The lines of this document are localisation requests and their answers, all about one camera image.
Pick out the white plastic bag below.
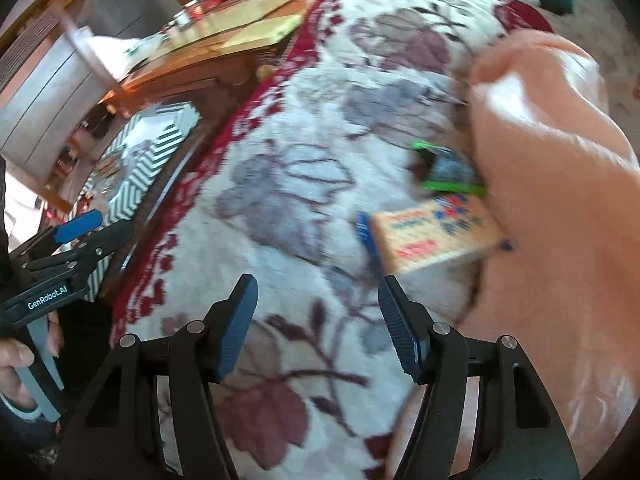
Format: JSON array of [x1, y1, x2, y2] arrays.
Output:
[[87, 25, 166, 81]]

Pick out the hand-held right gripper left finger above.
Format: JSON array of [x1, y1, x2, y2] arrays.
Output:
[[52, 273, 259, 480]]

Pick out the yellow board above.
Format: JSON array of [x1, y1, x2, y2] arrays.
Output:
[[225, 14, 305, 53]]

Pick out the beige cracker packet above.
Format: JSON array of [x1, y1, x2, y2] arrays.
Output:
[[356, 195, 516, 276]]

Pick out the grey metal cabinet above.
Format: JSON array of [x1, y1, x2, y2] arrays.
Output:
[[75, 0, 198, 41]]

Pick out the wooden table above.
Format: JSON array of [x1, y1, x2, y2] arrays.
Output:
[[100, 0, 321, 121]]

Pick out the green striped box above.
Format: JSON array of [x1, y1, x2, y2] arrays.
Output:
[[75, 102, 201, 301]]

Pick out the person's left hand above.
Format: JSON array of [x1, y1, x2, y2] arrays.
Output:
[[0, 312, 66, 411]]

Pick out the grey panelled cabinet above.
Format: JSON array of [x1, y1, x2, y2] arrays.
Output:
[[0, 35, 113, 168]]

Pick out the floral fleece blanket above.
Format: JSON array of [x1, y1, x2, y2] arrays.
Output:
[[110, 0, 556, 480]]

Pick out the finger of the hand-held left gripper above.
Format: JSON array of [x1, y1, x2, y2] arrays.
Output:
[[30, 219, 135, 278], [22, 209, 104, 261]]

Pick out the dark ribbed panel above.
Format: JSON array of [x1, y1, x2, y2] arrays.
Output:
[[0, 10, 61, 88]]

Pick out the pink blanket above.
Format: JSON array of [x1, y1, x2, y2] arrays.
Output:
[[385, 27, 640, 480]]

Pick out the silver green-edged snack packet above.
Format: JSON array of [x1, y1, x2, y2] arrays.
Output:
[[407, 141, 488, 196]]

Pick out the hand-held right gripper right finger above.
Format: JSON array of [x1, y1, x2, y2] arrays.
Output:
[[377, 275, 581, 480]]

